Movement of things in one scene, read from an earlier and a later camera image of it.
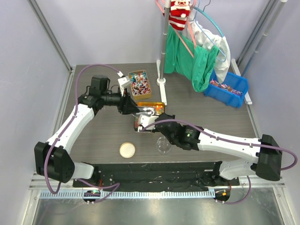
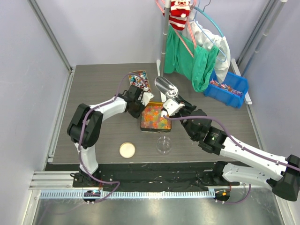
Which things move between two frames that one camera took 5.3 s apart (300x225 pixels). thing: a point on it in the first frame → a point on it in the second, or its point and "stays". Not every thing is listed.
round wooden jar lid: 127,150 stays
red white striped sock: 179,11 stays
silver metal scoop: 146,110 → 170,91
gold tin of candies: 140,86 stays
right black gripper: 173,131 → 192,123
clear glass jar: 163,145 stays
